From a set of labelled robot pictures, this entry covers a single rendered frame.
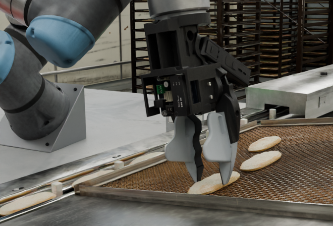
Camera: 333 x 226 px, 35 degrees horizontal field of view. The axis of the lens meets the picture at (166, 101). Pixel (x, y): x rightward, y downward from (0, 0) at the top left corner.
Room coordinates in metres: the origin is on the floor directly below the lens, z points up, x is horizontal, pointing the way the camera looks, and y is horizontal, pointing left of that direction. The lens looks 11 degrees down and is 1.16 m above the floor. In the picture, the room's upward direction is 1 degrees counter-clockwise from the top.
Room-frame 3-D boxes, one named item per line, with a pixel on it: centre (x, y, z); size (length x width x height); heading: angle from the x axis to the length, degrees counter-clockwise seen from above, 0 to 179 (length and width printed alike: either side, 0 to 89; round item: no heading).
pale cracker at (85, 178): (0.87, 0.12, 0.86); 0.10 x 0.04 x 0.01; 140
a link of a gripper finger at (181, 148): (0.65, -0.02, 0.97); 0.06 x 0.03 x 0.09; 141
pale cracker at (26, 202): (0.76, 0.21, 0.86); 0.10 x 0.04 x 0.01; 140
